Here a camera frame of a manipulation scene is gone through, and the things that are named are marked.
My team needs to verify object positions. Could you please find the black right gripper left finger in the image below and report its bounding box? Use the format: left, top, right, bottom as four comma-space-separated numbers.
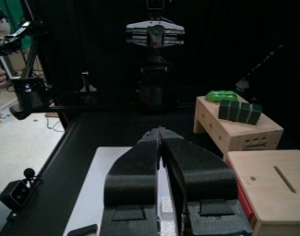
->
99, 126, 162, 236

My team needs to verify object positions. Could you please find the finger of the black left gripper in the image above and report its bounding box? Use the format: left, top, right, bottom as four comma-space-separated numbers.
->
146, 25, 157, 50
156, 25, 166, 50

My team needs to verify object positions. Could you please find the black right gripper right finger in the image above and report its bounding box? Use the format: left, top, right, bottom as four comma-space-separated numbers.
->
157, 126, 255, 236

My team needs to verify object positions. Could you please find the white cutting board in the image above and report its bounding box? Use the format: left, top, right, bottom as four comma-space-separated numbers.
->
63, 146, 181, 236

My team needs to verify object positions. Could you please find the speckled toy sushi roll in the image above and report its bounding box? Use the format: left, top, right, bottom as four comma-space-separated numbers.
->
161, 196, 178, 236

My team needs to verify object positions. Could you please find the wooden stool with round holes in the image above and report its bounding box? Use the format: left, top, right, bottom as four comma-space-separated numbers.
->
192, 94, 285, 156

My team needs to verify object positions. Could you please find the wooden box with red front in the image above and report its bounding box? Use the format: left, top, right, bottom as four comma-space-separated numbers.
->
222, 148, 300, 236

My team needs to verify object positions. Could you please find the black flat toy piece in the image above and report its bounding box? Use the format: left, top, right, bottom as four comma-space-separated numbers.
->
66, 223, 101, 236

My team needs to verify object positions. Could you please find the small black clamp stand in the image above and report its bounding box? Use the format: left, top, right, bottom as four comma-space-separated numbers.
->
78, 71, 99, 94

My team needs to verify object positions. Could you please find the green toy lettuce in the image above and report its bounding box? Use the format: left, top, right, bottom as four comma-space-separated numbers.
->
204, 89, 240, 104

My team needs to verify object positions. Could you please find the green cloth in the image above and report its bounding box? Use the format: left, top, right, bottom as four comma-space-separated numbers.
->
0, 0, 34, 52

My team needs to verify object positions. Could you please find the black tripod stand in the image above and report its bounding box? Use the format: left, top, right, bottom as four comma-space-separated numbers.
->
8, 18, 55, 122

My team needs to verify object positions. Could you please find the thin diagonal frame brace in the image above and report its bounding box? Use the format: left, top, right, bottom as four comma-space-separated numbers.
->
234, 43, 285, 92

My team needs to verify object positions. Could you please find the thin floor cable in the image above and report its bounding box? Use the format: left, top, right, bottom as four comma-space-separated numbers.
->
45, 115, 66, 134

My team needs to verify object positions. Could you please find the black table-level camera with microphone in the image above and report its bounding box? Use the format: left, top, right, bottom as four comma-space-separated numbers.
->
0, 167, 39, 220

